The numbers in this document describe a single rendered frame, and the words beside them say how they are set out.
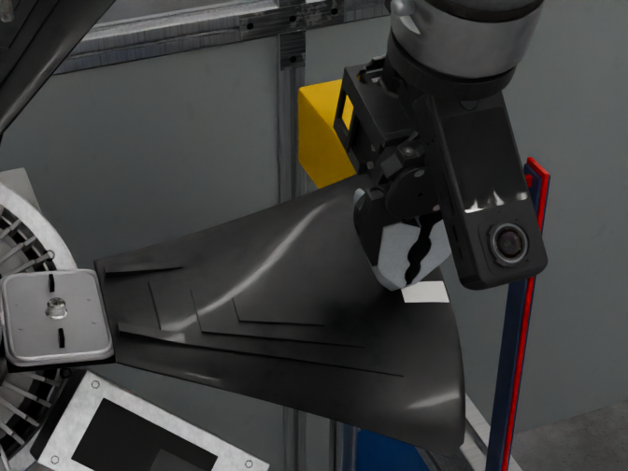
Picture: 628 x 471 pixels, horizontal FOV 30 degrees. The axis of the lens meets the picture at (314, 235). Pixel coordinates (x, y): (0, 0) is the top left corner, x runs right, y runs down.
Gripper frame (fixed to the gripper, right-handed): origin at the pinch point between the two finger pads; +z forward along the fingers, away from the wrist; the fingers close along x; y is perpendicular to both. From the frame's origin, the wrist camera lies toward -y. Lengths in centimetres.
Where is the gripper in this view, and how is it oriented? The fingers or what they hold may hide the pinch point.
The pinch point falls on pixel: (404, 283)
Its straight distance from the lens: 77.6
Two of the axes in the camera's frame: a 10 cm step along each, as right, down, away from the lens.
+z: -1.2, 6.1, 7.8
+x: -9.3, 2.1, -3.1
